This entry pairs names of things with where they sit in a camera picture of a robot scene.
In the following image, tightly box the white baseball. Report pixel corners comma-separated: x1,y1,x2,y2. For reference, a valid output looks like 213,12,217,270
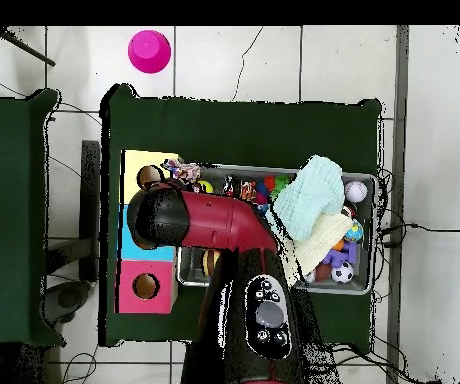
343,180,369,204

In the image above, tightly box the purple foam toy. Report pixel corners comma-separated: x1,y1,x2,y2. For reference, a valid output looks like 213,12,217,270
320,239,359,269

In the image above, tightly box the tiger plush toy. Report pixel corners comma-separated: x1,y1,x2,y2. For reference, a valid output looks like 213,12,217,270
239,181,258,202

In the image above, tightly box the globe print ball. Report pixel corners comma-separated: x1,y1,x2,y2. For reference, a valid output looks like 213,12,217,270
343,218,364,243

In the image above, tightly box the green spiky ball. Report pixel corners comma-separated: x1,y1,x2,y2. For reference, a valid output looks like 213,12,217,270
271,175,293,199

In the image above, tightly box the black floor cable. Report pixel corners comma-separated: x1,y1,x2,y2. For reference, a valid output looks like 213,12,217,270
377,222,460,249

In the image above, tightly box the wooden box with three holes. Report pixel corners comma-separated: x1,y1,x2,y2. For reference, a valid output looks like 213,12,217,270
115,149,184,315

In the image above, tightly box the dark green side table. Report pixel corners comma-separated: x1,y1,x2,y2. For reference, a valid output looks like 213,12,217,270
0,88,62,347

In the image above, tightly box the wire mesh bin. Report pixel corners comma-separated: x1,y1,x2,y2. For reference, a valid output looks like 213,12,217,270
176,164,377,296

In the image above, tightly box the cream knitted cloth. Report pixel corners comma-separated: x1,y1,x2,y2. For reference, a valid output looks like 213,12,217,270
283,213,354,287

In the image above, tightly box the light blue muslin cloth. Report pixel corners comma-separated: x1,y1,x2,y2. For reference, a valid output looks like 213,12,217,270
271,154,346,243

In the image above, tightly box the black and white soccer ball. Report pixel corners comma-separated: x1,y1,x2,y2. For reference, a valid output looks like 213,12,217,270
330,261,355,284

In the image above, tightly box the pink plastic cup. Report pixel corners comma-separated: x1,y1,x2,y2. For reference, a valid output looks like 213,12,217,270
127,29,172,75

